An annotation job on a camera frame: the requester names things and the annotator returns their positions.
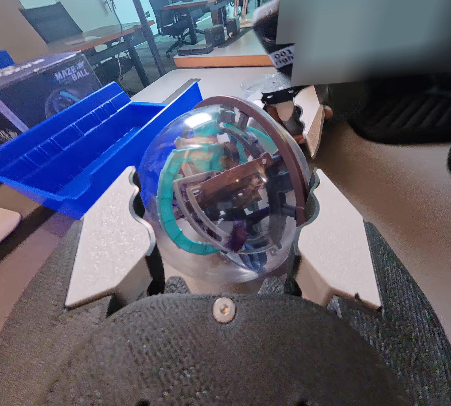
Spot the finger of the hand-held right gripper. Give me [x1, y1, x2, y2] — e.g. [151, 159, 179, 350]
[267, 101, 298, 123]
[293, 86, 326, 160]

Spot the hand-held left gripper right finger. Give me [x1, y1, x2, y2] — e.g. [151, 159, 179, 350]
[293, 170, 382, 308]

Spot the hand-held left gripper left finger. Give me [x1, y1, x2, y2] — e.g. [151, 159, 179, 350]
[65, 165, 166, 308]

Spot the clear maze ball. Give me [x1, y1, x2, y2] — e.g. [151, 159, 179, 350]
[138, 95, 313, 283]

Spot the dark blue maze ball box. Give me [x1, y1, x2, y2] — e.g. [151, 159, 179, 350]
[0, 53, 103, 137]

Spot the clear plastic dish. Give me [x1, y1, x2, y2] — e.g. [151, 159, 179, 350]
[240, 72, 291, 95]

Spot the wooden-edged desk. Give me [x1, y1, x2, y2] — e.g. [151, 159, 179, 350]
[173, 26, 279, 69]

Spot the blue plastic bin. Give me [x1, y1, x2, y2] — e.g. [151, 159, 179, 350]
[0, 81, 203, 220]

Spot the black office chair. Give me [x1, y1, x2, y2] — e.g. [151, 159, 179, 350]
[143, 0, 192, 42]

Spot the brown office desk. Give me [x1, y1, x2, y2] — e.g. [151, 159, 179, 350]
[48, 21, 156, 61]

